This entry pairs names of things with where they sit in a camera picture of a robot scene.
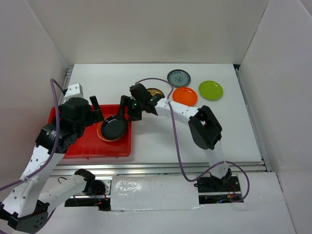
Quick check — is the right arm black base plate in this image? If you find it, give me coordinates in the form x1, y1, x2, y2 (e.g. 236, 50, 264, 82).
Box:
194, 176, 241, 193

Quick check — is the green plate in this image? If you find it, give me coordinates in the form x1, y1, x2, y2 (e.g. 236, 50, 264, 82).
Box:
199, 80, 224, 101

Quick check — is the white foam cover board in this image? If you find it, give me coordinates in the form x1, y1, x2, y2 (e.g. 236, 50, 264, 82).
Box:
110, 175, 199, 211

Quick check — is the orange plate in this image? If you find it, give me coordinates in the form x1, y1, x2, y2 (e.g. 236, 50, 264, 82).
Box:
97, 121, 127, 142
172, 87, 198, 106

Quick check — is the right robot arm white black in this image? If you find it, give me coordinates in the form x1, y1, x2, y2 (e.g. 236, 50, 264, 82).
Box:
118, 83, 232, 191

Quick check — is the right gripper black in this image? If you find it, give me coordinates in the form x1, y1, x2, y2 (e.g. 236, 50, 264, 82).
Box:
116, 95, 144, 122

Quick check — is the yellow patterned plate dark rim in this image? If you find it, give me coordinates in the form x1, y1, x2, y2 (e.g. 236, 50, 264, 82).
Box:
147, 88, 165, 98

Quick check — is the red plastic bin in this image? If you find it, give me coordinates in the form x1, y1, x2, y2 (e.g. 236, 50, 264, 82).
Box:
57, 105, 131, 158

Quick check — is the blue patterned plate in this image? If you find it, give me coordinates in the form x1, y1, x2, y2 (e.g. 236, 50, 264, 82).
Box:
167, 69, 191, 88

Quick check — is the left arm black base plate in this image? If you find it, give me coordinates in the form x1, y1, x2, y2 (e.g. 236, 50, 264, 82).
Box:
82, 179, 111, 196

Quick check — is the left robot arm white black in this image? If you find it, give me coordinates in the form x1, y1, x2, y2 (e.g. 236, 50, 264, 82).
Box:
0, 96, 104, 234

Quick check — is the black plate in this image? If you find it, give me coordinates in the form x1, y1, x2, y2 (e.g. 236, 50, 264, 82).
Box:
100, 115, 128, 141

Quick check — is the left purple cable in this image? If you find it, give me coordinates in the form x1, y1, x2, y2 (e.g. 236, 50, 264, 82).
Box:
0, 78, 68, 193

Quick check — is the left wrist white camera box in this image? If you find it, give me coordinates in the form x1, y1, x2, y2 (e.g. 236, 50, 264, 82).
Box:
64, 83, 84, 101

